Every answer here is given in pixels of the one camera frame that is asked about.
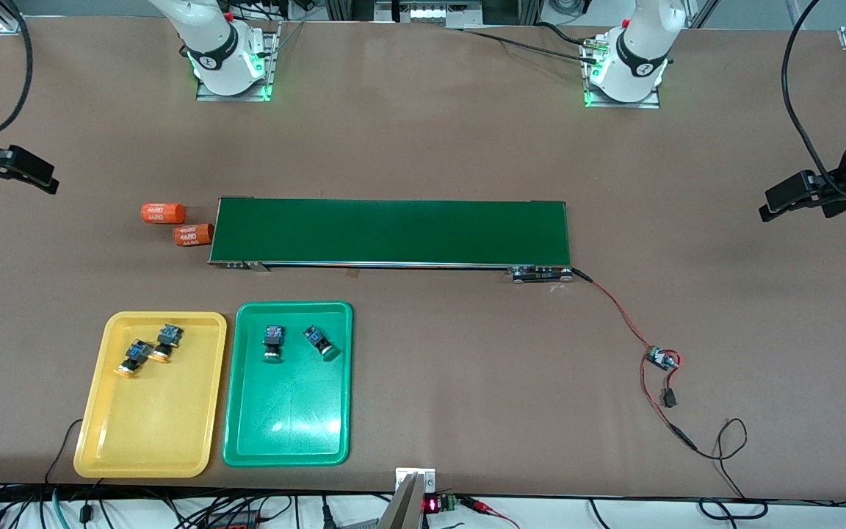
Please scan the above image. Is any orange cylindrical battery cell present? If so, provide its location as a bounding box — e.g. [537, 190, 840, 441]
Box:
[173, 223, 214, 248]
[141, 202, 187, 225]

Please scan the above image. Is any yellow mushroom push button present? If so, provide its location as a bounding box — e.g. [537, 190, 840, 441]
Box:
[113, 338, 156, 379]
[148, 323, 185, 364]

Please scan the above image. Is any green mushroom push button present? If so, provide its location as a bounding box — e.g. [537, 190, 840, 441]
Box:
[261, 324, 286, 363]
[303, 325, 341, 362]

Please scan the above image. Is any small green circuit board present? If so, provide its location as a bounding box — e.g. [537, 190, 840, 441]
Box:
[647, 346, 682, 372]

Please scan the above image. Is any yellow plastic tray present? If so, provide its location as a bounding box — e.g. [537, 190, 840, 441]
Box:
[73, 311, 228, 480]

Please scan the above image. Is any green plastic tray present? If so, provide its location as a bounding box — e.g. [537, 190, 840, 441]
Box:
[222, 301, 354, 468]

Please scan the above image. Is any green conveyor belt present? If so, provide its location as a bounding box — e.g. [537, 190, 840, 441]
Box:
[208, 197, 574, 284]

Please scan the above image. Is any grey control box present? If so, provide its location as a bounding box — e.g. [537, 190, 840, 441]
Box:
[375, 0, 482, 29]

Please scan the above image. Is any red clip test lead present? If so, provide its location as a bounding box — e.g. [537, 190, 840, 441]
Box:
[460, 496, 523, 529]

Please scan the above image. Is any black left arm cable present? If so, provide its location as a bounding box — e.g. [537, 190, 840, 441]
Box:
[781, 0, 846, 205]

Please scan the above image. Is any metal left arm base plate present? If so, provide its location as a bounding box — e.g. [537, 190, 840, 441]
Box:
[583, 37, 662, 109]

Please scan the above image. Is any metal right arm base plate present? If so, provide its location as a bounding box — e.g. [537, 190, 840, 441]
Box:
[195, 22, 281, 102]

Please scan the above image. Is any red black conveyor wire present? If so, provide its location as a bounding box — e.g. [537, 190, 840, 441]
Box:
[570, 266, 699, 453]

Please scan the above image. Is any thin black looped cable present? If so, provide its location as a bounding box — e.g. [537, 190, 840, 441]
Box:
[693, 418, 749, 500]

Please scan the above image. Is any black coiled cable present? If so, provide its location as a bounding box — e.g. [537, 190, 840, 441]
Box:
[698, 498, 769, 521]

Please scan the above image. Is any black table power cable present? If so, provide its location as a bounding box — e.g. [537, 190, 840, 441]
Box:
[460, 21, 604, 63]

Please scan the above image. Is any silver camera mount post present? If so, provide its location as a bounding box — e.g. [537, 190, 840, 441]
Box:
[379, 467, 437, 529]

